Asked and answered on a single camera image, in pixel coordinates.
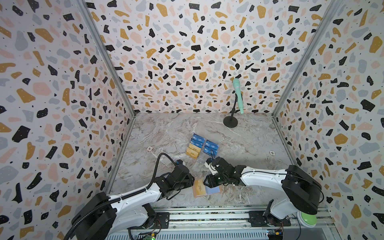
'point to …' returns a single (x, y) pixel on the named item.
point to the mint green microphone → (237, 86)
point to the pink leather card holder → (215, 190)
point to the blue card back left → (198, 138)
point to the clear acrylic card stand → (200, 148)
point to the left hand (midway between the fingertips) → (197, 178)
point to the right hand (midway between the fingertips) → (204, 181)
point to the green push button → (307, 220)
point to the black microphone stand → (231, 121)
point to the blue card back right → (212, 144)
